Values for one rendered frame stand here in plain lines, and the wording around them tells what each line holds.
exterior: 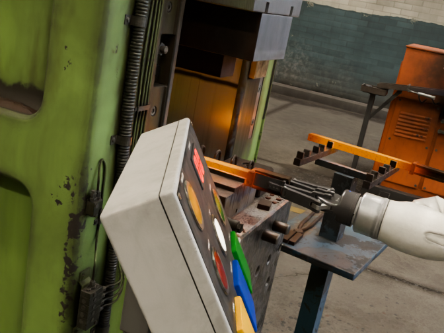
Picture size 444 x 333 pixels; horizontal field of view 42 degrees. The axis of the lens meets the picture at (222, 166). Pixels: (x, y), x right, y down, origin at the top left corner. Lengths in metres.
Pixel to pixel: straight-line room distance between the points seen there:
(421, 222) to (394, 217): 0.05
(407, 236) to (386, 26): 7.76
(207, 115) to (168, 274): 1.04
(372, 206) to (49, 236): 0.64
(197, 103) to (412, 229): 0.70
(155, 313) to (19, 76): 0.64
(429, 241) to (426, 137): 3.66
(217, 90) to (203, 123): 0.10
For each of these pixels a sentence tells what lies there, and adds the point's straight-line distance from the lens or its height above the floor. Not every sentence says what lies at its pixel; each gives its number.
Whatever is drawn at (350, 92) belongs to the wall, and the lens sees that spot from 8.99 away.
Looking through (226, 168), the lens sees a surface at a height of 1.01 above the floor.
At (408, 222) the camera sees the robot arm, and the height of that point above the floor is 1.02.
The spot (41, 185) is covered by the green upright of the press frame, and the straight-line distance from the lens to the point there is 1.06.
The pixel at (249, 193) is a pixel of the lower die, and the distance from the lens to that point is 1.37.
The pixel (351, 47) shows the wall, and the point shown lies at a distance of 8.96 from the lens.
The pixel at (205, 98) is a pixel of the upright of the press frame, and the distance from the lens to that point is 1.60.
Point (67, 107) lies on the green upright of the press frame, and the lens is 1.00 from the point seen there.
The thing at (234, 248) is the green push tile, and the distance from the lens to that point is 0.85.
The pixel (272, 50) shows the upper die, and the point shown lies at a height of 1.29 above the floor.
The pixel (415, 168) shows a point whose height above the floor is 0.99.
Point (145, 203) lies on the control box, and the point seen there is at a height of 1.18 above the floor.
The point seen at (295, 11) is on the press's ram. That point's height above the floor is 1.38.
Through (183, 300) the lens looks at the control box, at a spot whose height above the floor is 1.08.
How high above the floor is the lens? 1.39
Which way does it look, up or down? 17 degrees down
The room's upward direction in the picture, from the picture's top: 11 degrees clockwise
